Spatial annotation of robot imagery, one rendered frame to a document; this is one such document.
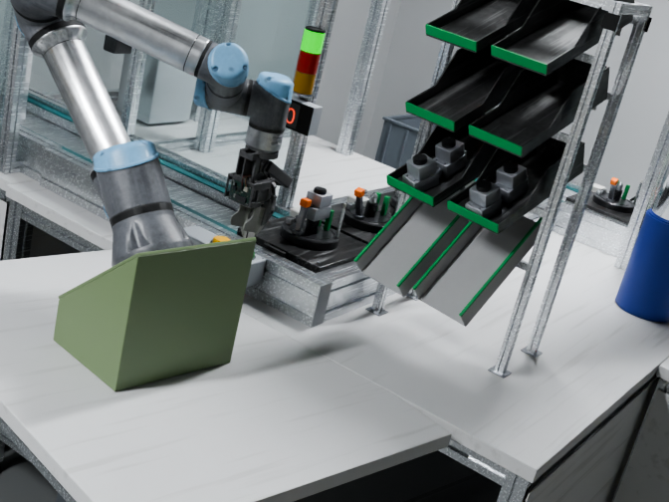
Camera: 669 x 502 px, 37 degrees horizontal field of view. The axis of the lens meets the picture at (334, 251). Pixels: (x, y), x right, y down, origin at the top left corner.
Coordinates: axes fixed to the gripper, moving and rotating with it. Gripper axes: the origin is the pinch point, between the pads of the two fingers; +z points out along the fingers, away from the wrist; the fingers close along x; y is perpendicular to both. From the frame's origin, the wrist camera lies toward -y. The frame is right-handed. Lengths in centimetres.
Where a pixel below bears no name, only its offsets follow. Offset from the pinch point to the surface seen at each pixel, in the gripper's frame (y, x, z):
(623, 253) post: -128, 45, 10
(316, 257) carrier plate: -13.3, 9.4, 3.9
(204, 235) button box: 0.1, -12.1, 4.9
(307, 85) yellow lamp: -31.8, -15.5, -27.5
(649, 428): -69, 80, 31
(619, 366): -57, 70, 15
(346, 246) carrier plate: -26.7, 8.8, 3.9
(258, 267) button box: -0.7, 3.4, 6.4
